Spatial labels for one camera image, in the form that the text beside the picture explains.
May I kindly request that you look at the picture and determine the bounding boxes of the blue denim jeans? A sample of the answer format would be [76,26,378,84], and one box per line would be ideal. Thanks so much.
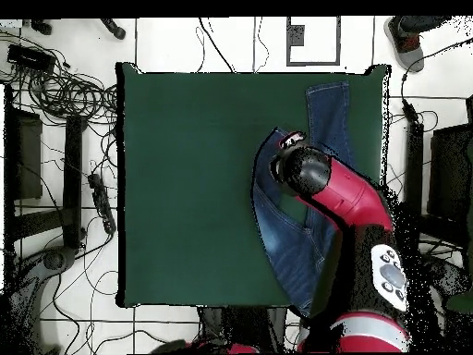
[252,80,357,319]

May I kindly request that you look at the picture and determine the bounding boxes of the black power adapter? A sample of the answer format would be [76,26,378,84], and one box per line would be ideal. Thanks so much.
[401,98,421,124]

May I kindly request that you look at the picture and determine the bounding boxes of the black upright bar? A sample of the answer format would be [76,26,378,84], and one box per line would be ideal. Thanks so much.
[404,123,425,208]

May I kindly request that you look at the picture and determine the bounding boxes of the dark green table cloth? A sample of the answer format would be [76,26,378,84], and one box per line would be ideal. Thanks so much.
[115,62,392,310]

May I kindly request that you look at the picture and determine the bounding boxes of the person's foot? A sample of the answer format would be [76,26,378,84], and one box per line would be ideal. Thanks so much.
[382,16,426,74]

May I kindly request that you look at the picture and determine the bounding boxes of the black cabinet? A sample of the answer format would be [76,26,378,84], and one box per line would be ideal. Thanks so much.
[428,94,473,245]

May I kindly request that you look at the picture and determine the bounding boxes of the person's leg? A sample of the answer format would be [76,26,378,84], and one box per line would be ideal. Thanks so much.
[398,15,454,35]

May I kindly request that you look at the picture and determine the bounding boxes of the black metal column stand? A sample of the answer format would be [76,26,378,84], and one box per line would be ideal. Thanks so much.
[199,305,288,350]

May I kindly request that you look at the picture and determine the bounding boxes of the black power strip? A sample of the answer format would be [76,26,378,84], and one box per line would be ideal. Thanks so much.
[87,172,116,235]

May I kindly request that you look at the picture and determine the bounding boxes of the black stand foot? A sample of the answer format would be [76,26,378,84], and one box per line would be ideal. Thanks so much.
[100,18,127,40]
[29,18,53,36]

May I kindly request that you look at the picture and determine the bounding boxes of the black electronics box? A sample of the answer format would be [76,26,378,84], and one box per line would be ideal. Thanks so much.
[6,43,57,73]

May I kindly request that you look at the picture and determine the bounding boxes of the grey chair base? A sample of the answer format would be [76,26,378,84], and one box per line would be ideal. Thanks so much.
[5,246,79,353]

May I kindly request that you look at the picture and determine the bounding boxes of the grey square frame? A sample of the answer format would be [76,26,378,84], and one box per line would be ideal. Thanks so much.
[285,16,342,67]

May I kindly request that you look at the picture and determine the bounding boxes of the black frame stand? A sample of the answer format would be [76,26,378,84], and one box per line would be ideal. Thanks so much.
[3,84,88,256]

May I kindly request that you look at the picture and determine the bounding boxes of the black cable tangle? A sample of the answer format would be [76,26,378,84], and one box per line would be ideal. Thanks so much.
[0,31,119,125]

